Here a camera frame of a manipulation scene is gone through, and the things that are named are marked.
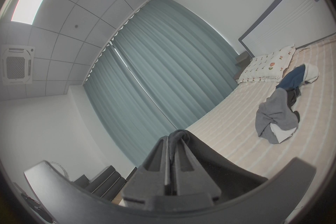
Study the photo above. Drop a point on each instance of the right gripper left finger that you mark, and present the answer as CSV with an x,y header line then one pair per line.
x,y
149,178

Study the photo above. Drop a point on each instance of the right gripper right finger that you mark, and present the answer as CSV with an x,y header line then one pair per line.
x,y
191,178

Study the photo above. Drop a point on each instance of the black T-shirt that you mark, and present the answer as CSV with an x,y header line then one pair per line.
x,y
223,167

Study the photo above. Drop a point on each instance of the bed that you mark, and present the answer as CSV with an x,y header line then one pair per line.
x,y
236,125

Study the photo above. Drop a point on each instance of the pile of clothes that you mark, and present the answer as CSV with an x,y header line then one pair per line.
x,y
275,115

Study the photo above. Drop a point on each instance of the blue-green curtain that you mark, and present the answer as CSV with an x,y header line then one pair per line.
x,y
126,112
178,60

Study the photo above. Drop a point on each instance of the grey bedside table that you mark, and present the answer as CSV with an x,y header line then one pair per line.
x,y
242,62

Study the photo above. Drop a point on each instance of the white printed pillow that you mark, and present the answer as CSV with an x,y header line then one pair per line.
x,y
265,68

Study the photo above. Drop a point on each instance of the ceiling air conditioner vent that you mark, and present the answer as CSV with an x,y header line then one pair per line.
x,y
17,65

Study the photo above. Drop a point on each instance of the ceiling light panel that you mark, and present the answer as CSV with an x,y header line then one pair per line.
x,y
28,5

